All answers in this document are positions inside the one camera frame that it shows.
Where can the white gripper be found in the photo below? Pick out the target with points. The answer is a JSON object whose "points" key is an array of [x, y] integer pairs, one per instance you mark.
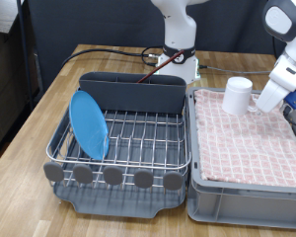
{"points": [[278, 87]]}

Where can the white mug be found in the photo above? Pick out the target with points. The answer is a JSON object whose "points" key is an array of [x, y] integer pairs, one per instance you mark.
{"points": [[236, 98]]}

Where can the brown wooden spoon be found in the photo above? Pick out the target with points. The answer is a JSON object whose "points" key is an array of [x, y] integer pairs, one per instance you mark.
{"points": [[154, 70]]}

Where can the blue plate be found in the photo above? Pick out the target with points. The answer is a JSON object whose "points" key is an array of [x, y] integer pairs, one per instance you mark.
{"points": [[87, 125]]}

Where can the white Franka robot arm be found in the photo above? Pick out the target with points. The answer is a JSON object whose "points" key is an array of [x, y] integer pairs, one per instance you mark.
{"points": [[179, 29]]}

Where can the metal dish rack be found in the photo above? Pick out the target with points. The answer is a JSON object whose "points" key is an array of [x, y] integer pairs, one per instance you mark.
{"points": [[105, 200]]}

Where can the pink checked towel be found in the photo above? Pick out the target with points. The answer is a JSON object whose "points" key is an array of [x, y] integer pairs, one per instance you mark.
{"points": [[246, 138]]}

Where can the grey plastic crate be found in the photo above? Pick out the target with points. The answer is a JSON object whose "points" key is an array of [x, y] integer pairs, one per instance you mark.
{"points": [[246, 207]]}

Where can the dark grey utensil holder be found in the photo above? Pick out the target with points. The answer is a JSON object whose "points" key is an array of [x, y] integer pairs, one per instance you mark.
{"points": [[131, 95]]}

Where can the dark cabinet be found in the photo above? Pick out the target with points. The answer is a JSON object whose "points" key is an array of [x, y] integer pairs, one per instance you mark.
{"points": [[3, 82]]}

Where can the light grey panel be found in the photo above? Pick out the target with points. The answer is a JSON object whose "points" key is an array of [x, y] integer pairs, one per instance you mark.
{"points": [[3, 15]]}

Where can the black metal post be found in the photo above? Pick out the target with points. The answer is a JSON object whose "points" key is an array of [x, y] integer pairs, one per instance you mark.
{"points": [[23, 49]]}

